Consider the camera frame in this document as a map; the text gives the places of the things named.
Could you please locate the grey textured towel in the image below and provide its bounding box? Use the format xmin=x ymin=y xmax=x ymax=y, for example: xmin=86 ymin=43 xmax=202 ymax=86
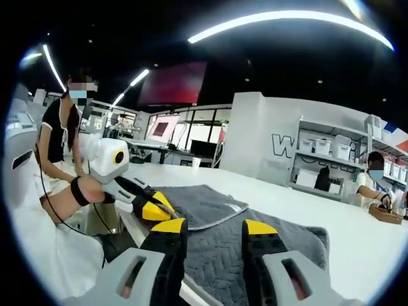
xmin=149 ymin=184 xmax=330 ymax=306

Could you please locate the person's left hand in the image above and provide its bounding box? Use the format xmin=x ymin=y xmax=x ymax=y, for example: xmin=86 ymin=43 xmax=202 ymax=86
xmin=81 ymin=176 xmax=109 ymax=205

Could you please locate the black monitor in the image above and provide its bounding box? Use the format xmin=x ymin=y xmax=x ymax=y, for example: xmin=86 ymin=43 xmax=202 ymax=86
xmin=190 ymin=139 xmax=218 ymax=159

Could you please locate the short ceiling light strip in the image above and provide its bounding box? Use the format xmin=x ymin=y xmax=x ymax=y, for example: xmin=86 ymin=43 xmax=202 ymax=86
xmin=129 ymin=68 xmax=150 ymax=87

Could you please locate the black bag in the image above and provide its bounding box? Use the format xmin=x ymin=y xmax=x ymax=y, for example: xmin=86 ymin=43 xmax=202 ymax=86
xmin=314 ymin=166 xmax=331 ymax=192

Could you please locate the row of white storage bins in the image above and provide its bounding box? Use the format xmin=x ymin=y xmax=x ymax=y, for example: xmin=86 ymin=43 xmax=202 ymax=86
xmin=299 ymin=114 xmax=408 ymax=182

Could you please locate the wooden tray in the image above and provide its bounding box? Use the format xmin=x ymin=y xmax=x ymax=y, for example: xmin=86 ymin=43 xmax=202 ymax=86
xmin=368 ymin=203 xmax=404 ymax=226

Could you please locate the grey metal shelf rack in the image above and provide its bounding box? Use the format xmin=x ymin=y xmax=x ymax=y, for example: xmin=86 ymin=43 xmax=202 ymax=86
xmin=288 ymin=114 xmax=408 ymax=199

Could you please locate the long ceiling light strip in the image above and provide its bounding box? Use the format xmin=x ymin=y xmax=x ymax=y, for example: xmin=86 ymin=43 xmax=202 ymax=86
xmin=187 ymin=10 xmax=395 ymax=52

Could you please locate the black wrist strap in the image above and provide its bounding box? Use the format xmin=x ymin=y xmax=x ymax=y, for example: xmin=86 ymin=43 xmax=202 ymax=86
xmin=69 ymin=176 xmax=91 ymax=207

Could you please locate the wall screen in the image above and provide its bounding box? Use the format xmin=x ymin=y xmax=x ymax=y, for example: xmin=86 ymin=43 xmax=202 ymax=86
xmin=149 ymin=114 xmax=180 ymax=142

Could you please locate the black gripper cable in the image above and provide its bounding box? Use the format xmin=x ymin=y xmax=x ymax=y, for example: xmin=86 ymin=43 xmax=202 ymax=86
xmin=34 ymin=143 xmax=111 ymax=237

